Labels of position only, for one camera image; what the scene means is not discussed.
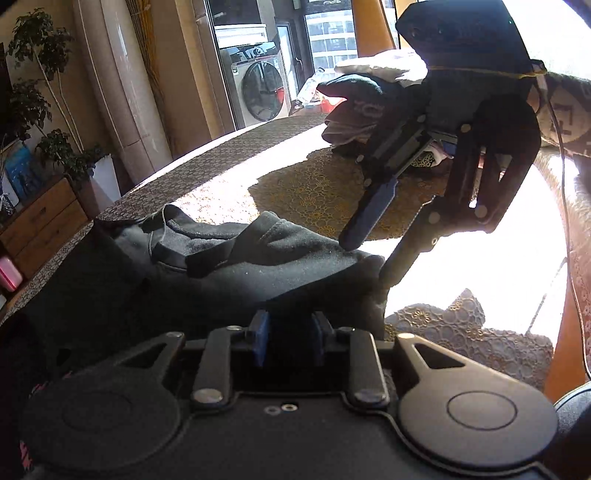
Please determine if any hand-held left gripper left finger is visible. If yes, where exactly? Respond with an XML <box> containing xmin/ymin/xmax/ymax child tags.
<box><xmin>115</xmin><ymin>310</ymin><xmax>270</xmax><ymax>411</ymax></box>

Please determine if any tall potted plant white pot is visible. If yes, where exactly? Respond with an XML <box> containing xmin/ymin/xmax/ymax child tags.
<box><xmin>0</xmin><ymin>8</ymin><xmax>124</xmax><ymax>221</ymax></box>

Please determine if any black T-shirt pink print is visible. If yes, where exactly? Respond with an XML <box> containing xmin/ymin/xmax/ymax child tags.
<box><xmin>0</xmin><ymin>203</ymin><xmax>391</xmax><ymax>480</ymax></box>

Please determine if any pink carrying case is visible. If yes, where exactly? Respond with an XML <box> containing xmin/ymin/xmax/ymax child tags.
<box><xmin>0</xmin><ymin>256</ymin><xmax>25</xmax><ymax>294</ymax></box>

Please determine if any orange curtain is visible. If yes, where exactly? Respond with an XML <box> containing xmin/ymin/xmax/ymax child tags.
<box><xmin>127</xmin><ymin>0</ymin><xmax>188</xmax><ymax>155</ymax></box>
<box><xmin>351</xmin><ymin>0</ymin><xmax>402</xmax><ymax>61</ymax></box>

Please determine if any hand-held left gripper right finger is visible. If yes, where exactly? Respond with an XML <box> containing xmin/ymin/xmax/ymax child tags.
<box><xmin>311</xmin><ymin>311</ymin><xmax>467</xmax><ymax>411</ymax></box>

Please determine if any patterned vase green plant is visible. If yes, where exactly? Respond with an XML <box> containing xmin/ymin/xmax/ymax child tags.
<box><xmin>0</xmin><ymin>189</ymin><xmax>18</xmax><ymax>223</ymax></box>

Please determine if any blue family photo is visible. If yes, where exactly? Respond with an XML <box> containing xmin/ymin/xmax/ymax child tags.
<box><xmin>4</xmin><ymin>141</ymin><xmax>43</xmax><ymax>200</ymax></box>

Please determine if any washing machine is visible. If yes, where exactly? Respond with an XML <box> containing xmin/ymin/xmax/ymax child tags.
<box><xmin>215</xmin><ymin>23</ymin><xmax>295</xmax><ymax>130</ymax></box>

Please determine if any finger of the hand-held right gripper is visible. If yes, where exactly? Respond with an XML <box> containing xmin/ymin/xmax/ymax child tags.
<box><xmin>379</xmin><ymin>195</ymin><xmax>482</xmax><ymax>289</ymax></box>
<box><xmin>338</xmin><ymin>117</ymin><xmax>432</xmax><ymax>252</ymax></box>

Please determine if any black garment white lettering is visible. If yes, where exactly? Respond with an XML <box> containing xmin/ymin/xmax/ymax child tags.
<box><xmin>318</xmin><ymin>74</ymin><xmax>432</xmax><ymax>123</ymax></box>

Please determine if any wooden TV stand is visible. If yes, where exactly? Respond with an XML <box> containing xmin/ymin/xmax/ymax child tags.
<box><xmin>0</xmin><ymin>173</ymin><xmax>92</xmax><ymax>283</ymax></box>

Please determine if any cream standing air conditioner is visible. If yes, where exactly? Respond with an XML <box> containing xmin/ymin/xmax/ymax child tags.
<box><xmin>74</xmin><ymin>0</ymin><xmax>175</xmax><ymax>149</ymax></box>

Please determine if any clear plastic bottle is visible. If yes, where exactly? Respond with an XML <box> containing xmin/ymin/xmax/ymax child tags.
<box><xmin>295</xmin><ymin>67</ymin><xmax>326</xmax><ymax>104</ymax></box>

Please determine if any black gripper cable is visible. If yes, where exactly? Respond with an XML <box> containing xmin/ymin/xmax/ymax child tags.
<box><xmin>551</xmin><ymin>83</ymin><xmax>591</xmax><ymax>379</ymax></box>

